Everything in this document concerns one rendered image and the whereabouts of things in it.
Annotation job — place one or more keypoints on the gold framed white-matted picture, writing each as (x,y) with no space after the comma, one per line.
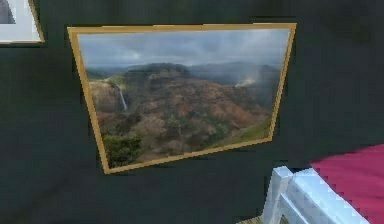
(23,26)

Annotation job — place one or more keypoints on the gold framed landscape picture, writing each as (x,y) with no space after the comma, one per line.
(180,100)

